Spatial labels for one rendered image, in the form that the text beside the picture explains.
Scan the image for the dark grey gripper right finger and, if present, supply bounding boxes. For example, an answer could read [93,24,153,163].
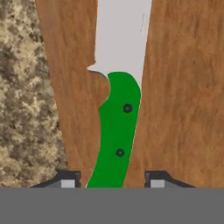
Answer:
[144,170,197,189]

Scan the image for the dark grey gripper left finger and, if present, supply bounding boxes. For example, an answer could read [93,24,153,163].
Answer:
[29,170,81,189]

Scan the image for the green-handled knife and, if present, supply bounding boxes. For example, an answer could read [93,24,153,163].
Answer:
[85,0,153,189]

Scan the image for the brown wooden cutting board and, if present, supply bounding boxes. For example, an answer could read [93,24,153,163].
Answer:
[34,0,224,189]

